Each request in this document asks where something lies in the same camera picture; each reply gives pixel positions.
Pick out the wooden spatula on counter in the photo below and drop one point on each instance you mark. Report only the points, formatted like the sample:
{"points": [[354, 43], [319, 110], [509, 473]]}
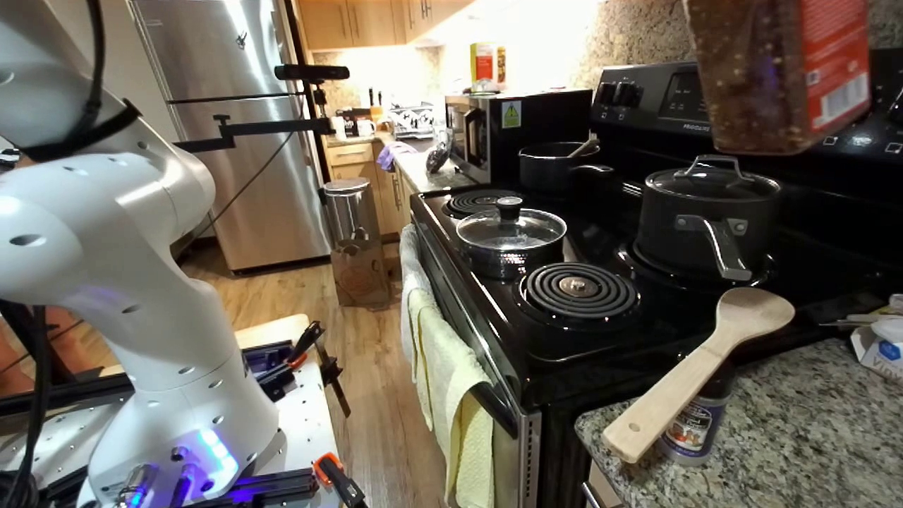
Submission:
{"points": [[739, 316]]}

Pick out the yellow towel on oven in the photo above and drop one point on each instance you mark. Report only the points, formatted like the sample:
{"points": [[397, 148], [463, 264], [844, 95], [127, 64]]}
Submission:
{"points": [[445, 373]]}

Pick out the white blue packet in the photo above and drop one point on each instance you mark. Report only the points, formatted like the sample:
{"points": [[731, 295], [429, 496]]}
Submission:
{"points": [[878, 339]]}

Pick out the steel pot with glass lid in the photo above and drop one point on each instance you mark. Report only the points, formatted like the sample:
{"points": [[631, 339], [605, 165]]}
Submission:
{"points": [[512, 237]]}

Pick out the wooden spoon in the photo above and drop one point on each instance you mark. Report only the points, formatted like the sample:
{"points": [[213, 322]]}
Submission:
{"points": [[586, 148]]}

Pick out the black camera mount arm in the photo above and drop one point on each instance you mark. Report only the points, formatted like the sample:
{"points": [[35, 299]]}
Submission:
{"points": [[219, 122]]}

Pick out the black electric stove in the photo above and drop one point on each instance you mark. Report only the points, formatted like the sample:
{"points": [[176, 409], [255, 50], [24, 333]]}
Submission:
{"points": [[601, 322]]}

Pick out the stainless steel refrigerator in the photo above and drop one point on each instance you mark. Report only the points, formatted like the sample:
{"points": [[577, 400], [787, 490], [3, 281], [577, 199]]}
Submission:
{"points": [[216, 64]]}

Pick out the large black pot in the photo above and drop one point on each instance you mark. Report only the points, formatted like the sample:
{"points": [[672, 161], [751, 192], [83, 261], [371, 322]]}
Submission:
{"points": [[548, 170]]}

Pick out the small dark jar on counter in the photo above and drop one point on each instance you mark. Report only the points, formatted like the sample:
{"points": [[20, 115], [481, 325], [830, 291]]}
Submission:
{"points": [[693, 433]]}

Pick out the black microwave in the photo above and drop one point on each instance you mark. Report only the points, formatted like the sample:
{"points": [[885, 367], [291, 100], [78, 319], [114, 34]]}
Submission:
{"points": [[485, 133]]}

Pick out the black pot with lid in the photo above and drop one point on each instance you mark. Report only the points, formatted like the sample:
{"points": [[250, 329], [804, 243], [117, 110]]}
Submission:
{"points": [[710, 219]]}

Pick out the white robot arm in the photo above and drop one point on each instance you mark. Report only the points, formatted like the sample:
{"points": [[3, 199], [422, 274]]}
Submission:
{"points": [[86, 223]]}

